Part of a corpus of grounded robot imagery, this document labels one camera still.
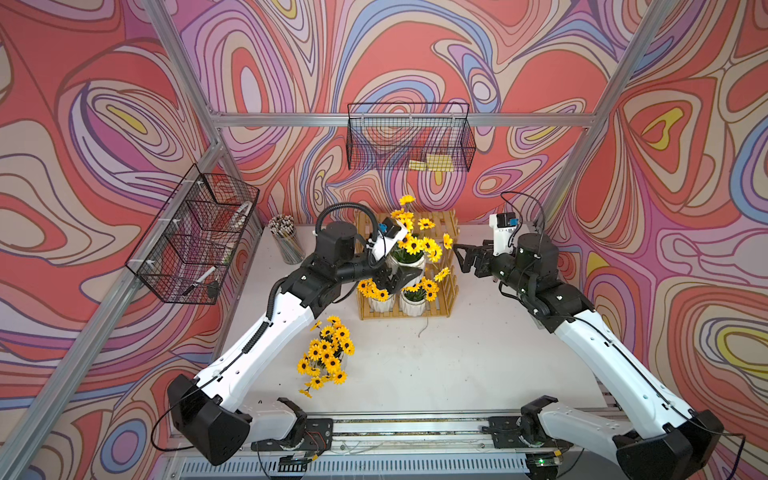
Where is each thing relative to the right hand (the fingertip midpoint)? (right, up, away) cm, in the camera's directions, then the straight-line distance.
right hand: (469, 252), depth 73 cm
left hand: (-15, -1, -7) cm, 16 cm away
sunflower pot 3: (-13, -14, +15) cm, 24 cm away
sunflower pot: (-36, -27, -1) cm, 45 cm away
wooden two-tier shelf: (-3, +9, +11) cm, 15 cm away
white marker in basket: (-66, -6, +1) cm, 67 cm away
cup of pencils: (-54, +8, +23) cm, 59 cm away
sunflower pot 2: (-23, -14, +15) cm, 31 cm away
